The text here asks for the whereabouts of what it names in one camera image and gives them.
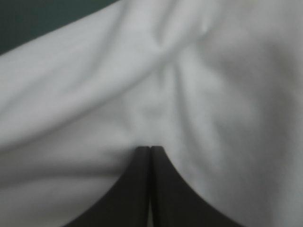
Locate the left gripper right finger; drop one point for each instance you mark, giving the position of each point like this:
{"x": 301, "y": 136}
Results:
{"x": 172, "y": 196}

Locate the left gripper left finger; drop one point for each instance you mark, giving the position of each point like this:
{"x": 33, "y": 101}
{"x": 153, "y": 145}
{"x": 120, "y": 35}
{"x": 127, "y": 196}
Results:
{"x": 132, "y": 194}

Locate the white T-shirt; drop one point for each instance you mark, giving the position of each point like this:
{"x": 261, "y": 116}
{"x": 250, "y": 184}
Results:
{"x": 151, "y": 78}

